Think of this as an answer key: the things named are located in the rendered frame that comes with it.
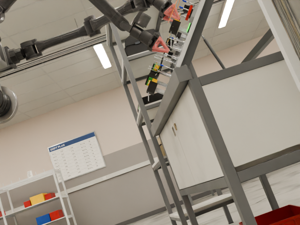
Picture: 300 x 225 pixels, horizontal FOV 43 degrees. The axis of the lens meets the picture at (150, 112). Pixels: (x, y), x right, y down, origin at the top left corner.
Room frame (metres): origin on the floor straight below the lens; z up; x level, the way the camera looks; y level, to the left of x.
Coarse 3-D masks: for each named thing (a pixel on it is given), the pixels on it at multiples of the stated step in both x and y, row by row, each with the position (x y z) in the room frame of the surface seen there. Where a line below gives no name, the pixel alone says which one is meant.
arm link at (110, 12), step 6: (90, 0) 1.59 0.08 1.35; (96, 0) 1.59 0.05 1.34; (102, 0) 1.59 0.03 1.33; (96, 6) 1.60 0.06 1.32; (102, 6) 1.60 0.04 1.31; (108, 6) 1.61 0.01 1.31; (102, 12) 1.62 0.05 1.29; (108, 12) 1.62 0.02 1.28; (114, 12) 1.62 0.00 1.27; (108, 18) 1.63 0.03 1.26; (114, 18) 1.63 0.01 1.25; (120, 18) 1.63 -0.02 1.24; (114, 24) 1.64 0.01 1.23
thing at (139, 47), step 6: (150, 30) 2.78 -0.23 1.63; (126, 42) 2.74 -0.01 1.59; (132, 42) 2.75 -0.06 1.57; (138, 42) 2.75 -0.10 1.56; (126, 48) 2.74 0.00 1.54; (132, 48) 2.74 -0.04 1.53; (138, 48) 2.75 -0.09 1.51; (144, 48) 2.76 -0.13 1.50; (126, 54) 2.73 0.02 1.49; (132, 54) 2.74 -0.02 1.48
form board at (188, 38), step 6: (204, 0) 1.48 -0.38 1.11; (198, 6) 1.52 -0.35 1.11; (198, 12) 1.47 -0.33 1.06; (198, 18) 1.47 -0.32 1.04; (192, 24) 1.46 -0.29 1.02; (192, 30) 1.46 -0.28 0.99; (186, 36) 2.08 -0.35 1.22; (186, 42) 1.46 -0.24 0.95; (186, 48) 1.45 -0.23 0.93; (180, 54) 1.45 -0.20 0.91; (180, 60) 1.45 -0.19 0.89; (180, 66) 1.45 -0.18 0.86
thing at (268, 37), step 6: (270, 30) 1.80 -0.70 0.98; (264, 36) 1.87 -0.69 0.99; (270, 36) 1.82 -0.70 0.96; (258, 42) 1.95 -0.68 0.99; (264, 42) 1.89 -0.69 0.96; (258, 48) 1.97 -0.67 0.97; (264, 48) 1.98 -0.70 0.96; (252, 54) 2.07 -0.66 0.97; (258, 54) 2.06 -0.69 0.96; (246, 60) 2.16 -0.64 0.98
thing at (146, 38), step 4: (144, 32) 1.69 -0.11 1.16; (140, 36) 1.69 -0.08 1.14; (144, 36) 1.68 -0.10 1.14; (148, 36) 1.69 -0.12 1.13; (152, 36) 1.67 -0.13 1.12; (140, 40) 1.70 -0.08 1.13; (144, 40) 1.69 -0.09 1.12; (148, 40) 1.69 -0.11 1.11; (152, 40) 1.71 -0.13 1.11; (148, 44) 1.68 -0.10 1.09
